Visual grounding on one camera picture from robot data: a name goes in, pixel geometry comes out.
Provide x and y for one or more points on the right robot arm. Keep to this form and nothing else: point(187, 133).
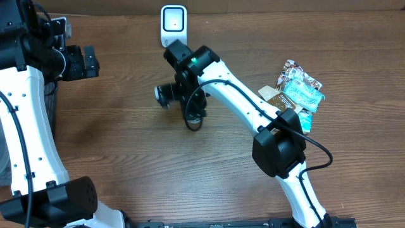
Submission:
point(278, 140)

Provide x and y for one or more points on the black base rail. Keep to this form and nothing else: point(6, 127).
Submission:
point(271, 223)

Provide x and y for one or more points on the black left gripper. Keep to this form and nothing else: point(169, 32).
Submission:
point(80, 70)

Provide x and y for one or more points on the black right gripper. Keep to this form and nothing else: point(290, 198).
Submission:
point(193, 106)

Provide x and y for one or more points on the beige brown snack pouch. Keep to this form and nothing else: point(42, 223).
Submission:
point(276, 97)

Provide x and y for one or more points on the teal snack packet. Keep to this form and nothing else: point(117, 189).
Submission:
point(303, 95)

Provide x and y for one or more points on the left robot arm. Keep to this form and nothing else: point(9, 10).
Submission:
point(34, 53)

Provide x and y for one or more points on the teal tissue pack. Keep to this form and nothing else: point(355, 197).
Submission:
point(306, 119)

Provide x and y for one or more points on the green lid jar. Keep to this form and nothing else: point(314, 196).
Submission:
point(194, 121)

